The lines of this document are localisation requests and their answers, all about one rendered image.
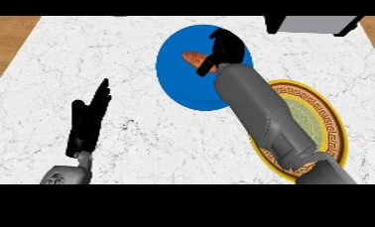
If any orange sweet potato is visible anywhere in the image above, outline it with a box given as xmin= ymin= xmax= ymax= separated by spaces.
xmin=180 ymin=51 xmax=220 ymax=74

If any grey box appliance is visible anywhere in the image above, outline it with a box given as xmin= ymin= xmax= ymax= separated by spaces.
xmin=264 ymin=16 xmax=366 ymax=38

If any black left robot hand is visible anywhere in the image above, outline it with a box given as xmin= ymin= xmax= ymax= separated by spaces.
xmin=65 ymin=78 xmax=112 ymax=160

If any yellow patterned plate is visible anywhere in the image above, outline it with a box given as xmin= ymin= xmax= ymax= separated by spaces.
xmin=248 ymin=78 xmax=350 ymax=183

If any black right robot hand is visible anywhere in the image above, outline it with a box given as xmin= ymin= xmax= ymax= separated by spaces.
xmin=195 ymin=28 xmax=247 ymax=78

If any blue plate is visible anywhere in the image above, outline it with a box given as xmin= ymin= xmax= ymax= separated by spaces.
xmin=155 ymin=24 xmax=255 ymax=112

